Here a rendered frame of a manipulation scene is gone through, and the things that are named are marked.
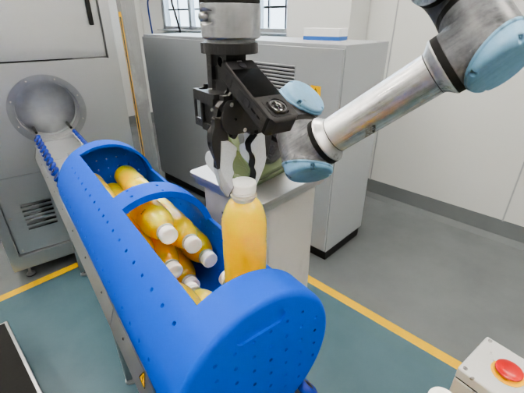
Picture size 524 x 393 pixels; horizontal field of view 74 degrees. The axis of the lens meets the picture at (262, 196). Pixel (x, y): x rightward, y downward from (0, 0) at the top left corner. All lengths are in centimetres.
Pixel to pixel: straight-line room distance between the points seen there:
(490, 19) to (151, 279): 69
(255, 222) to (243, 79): 21
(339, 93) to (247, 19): 166
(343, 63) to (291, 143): 128
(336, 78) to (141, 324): 175
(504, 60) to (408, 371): 163
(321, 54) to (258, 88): 171
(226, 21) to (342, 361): 180
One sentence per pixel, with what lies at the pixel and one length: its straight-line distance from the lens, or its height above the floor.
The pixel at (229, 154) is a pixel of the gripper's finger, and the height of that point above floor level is 141.
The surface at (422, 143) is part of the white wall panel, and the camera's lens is 331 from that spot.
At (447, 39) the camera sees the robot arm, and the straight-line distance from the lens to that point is 74.
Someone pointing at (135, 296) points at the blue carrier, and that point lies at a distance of 62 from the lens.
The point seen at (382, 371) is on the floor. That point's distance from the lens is 203.
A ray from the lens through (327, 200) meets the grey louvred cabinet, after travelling 232.
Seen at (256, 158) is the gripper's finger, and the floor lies 139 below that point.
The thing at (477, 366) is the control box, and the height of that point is 110.
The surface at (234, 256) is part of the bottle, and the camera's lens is 55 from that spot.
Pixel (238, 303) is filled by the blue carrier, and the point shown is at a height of 123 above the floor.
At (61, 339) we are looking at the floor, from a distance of 234.
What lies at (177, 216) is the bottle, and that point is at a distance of 85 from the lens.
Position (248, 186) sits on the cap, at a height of 135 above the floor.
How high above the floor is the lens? 157
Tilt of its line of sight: 27 degrees down
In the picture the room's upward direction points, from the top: straight up
